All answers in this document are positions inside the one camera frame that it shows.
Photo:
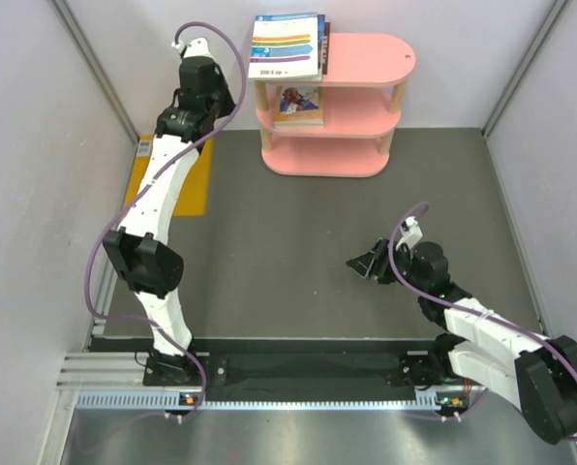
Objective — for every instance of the blue Jane Eyre book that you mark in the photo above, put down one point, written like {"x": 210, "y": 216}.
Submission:
{"x": 321, "y": 43}

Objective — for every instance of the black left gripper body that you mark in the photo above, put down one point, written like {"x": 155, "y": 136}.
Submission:
{"x": 221, "y": 102}

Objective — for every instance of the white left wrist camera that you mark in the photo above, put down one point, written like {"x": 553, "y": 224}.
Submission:
{"x": 195, "y": 47}

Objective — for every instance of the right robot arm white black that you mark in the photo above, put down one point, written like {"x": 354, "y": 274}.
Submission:
{"x": 535, "y": 374}

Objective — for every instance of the dark red book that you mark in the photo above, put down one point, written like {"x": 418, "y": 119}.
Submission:
{"x": 326, "y": 47}

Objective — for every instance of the aluminium frame rail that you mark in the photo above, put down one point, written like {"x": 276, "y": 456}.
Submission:
{"x": 114, "y": 381}

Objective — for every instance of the orange Othello book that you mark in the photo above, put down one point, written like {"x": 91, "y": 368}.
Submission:
{"x": 298, "y": 103}

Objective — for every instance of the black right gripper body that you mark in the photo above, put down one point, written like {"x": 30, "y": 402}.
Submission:
{"x": 386, "y": 274}

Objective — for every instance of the yellow plastic file folder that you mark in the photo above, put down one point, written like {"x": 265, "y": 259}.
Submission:
{"x": 192, "y": 200}

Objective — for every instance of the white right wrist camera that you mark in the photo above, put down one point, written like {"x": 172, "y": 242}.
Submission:
{"x": 411, "y": 233}

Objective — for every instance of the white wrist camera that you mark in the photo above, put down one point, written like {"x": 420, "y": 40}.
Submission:
{"x": 195, "y": 47}
{"x": 411, "y": 233}

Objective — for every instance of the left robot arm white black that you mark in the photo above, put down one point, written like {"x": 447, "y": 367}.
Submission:
{"x": 138, "y": 249}

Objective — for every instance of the pink three-tier shelf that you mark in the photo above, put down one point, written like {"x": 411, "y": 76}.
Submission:
{"x": 362, "y": 95}

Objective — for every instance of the white colourful back-cover book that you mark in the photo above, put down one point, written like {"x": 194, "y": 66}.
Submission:
{"x": 285, "y": 47}

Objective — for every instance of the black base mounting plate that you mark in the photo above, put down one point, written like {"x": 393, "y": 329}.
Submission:
{"x": 316, "y": 370}

